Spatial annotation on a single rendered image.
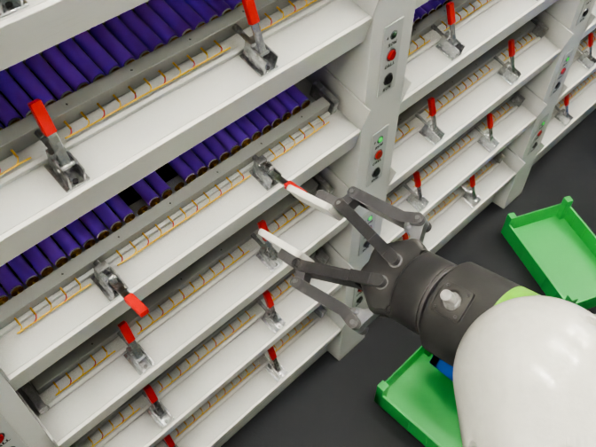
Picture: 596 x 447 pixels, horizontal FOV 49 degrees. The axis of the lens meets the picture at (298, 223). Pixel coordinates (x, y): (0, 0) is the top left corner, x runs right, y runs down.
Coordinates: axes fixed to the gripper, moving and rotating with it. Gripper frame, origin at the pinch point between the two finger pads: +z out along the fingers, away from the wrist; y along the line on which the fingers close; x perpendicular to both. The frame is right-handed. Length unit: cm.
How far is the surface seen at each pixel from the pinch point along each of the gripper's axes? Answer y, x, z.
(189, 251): 9.8, 4.3, 16.7
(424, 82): -34.0, 28.5, 17.1
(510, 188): -50, 111, 34
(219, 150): -4.3, 5.0, 23.6
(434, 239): -23, 88, 33
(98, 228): 13.4, -4.9, 23.5
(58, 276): 20.6, -7.7, 21.0
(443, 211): -30, 90, 36
